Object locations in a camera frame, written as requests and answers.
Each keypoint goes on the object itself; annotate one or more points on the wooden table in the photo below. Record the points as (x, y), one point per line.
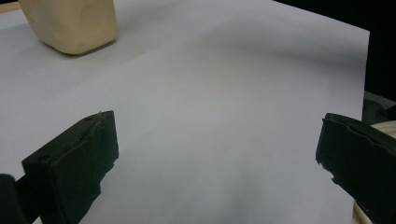
(7, 6)

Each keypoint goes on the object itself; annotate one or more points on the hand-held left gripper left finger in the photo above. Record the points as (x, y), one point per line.
(71, 158)

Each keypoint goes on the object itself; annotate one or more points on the beige square cup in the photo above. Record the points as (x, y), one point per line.
(71, 21)

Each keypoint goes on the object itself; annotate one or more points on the white table mat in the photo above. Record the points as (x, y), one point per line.
(218, 93)

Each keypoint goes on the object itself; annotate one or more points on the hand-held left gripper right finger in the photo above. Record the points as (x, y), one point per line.
(364, 155)

